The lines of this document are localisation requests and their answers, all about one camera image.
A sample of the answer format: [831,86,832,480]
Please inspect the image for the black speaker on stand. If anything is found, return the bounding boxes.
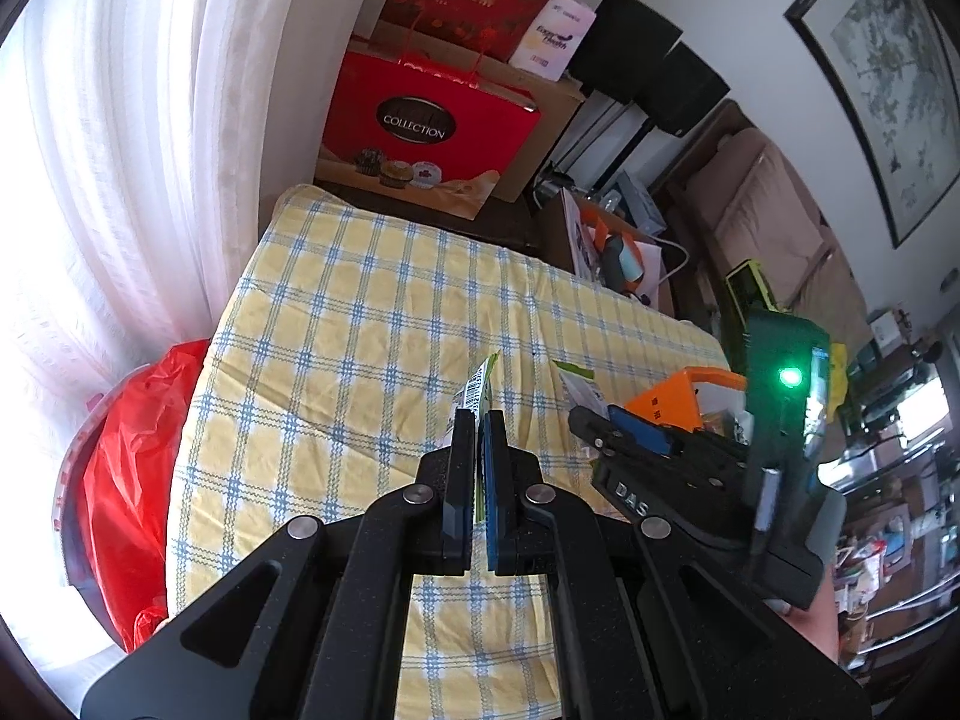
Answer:
[590,40,734,197]
[550,0,683,172]

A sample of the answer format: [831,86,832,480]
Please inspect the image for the right black speaker on stand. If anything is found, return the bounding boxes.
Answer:
[590,40,734,197]

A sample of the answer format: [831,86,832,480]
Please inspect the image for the framed wall painting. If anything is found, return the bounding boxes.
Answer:
[786,0,958,245]

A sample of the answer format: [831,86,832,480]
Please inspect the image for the pink white tissue pack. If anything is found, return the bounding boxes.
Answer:
[509,0,596,82]

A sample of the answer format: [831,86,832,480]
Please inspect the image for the yellow plastic bag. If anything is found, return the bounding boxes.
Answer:
[827,341,848,422]

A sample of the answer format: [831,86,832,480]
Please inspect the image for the white power adapter cable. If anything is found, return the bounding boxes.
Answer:
[650,234,692,291]

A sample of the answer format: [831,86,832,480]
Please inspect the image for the person's right hand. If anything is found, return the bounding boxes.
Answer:
[782,572,839,663]

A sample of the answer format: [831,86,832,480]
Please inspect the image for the red collection gift box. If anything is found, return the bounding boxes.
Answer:
[316,43,540,220]

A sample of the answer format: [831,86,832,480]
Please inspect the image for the yellow blue plaid cloth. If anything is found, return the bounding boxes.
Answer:
[164,182,734,720]

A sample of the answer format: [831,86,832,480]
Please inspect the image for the yellow green portable radio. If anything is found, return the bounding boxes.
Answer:
[724,259,784,341]

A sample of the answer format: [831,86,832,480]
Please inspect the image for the white sheer curtain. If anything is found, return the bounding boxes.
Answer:
[0,0,392,421]

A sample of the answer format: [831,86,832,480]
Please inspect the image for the left black speaker on stand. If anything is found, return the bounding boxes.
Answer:
[550,0,683,172]

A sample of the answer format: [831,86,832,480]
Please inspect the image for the large brown cardboard box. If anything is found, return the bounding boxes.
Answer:
[370,21,584,202]

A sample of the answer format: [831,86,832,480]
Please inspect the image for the green label snack packet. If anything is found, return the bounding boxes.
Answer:
[454,353,500,525]

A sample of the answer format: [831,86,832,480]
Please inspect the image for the orange cardboard box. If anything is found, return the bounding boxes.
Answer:
[625,366,752,439]

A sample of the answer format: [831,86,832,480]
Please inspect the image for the white paper bag orange handles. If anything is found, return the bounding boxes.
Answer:
[560,188,665,310]

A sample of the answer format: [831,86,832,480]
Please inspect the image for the orange snack packet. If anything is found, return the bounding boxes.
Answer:
[553,361,608,418]

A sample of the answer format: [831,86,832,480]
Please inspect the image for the red plastic bag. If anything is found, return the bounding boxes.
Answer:
[53,340,210,652]

